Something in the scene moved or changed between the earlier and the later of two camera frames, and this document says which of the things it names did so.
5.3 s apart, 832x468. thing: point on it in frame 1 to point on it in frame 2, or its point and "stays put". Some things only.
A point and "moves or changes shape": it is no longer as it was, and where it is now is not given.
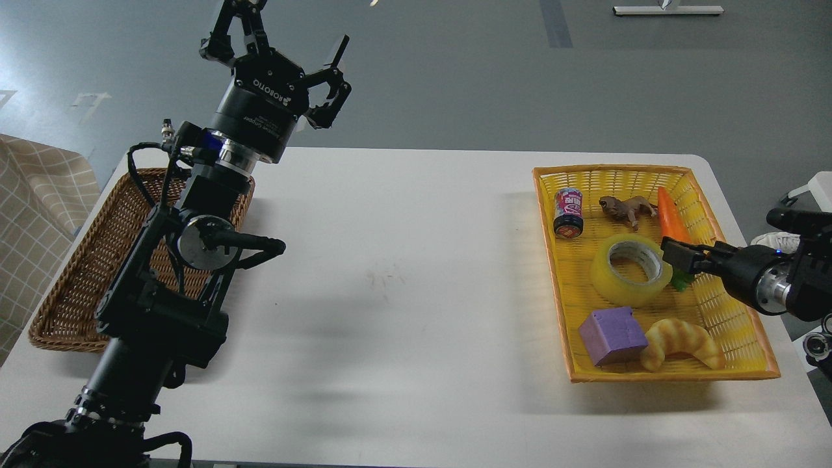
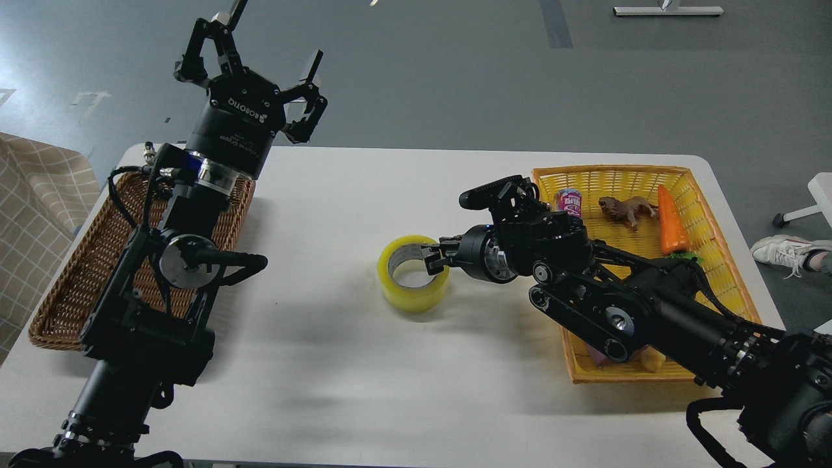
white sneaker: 788,242 stays put
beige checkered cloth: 47,190 stays put
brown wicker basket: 67,315 stays put
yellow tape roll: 643,250 moves or changes shape
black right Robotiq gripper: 739,266 to 479,251
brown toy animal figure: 628,209 stays put
